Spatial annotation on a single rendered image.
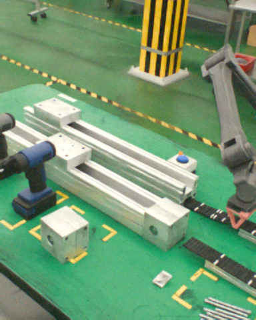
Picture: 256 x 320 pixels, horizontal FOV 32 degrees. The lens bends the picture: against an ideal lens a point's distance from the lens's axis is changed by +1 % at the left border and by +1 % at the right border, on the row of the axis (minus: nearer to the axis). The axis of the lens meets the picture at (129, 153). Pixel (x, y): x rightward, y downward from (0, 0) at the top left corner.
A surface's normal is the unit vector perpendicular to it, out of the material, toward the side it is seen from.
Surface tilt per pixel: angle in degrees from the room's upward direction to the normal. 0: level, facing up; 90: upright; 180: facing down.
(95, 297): 0
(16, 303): 0
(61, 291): 0
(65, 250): 90
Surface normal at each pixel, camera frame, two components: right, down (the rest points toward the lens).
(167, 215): 0.07, -0.87
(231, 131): -0.68, -0.43
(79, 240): 0.70, 0.40
